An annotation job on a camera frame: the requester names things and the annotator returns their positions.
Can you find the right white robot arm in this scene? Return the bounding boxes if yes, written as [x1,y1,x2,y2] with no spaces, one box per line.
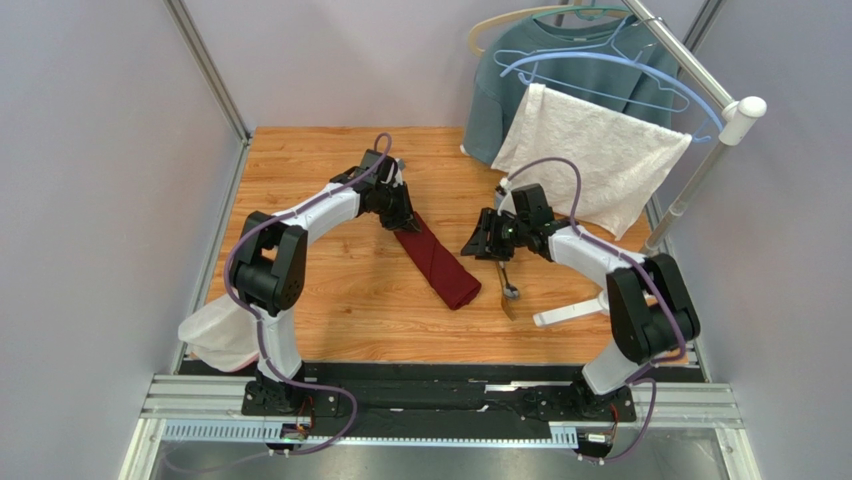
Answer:
[461,184,701,418]

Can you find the white towel on hanger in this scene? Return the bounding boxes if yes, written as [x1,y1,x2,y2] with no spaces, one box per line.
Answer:
[491,83,693,239]

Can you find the silver metal spoon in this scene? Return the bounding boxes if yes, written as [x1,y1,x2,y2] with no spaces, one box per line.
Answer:
[497,261,520,301]

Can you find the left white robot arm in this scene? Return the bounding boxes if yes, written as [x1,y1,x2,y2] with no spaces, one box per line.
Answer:
[226,149,420,416]

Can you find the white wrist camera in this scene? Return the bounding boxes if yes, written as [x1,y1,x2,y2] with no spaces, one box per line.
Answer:
[495,177,515,214]
[388,158,406,187]

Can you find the purple cable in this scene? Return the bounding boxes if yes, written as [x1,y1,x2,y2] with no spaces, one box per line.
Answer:
[222,133,359,457]
[502,156,688,464]

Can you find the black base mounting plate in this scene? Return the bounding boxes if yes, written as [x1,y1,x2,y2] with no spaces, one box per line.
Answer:
[179,361,707,441]

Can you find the teal sweatshirt on hanger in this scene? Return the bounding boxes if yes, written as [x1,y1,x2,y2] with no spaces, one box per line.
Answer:
[462,15,678,165]

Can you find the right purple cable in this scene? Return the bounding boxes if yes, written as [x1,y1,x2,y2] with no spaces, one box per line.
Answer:
[502,156,688,464]

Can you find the dark red cloth napkin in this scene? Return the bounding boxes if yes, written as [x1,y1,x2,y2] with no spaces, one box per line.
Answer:
[394,212,482,311]

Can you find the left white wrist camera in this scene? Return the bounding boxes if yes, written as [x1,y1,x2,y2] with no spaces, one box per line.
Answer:
[388,158,406,187]

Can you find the light blue clothes hanger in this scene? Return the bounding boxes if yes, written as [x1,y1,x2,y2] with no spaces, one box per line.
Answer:
[484,13,723,143]

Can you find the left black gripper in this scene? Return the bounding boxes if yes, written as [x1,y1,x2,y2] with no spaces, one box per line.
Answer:
[376,182,423,234]

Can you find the white mesh bag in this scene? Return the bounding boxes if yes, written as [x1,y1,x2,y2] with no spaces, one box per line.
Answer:
[178,294,259,373]

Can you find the metal clothes rack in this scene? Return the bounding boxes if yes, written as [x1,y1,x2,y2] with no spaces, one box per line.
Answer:
[532,0,768,329]

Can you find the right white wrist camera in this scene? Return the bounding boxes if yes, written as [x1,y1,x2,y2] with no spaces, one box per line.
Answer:
[495,177,515,214]

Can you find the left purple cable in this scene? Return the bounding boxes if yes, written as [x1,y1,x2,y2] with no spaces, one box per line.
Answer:
[222,133,359,457]

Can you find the beige wooden hanger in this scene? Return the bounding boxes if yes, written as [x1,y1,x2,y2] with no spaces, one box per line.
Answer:
[467,1,592,57]

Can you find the aluminium frame rail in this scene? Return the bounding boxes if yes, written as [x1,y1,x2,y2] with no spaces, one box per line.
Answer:
[164,0,252,145]

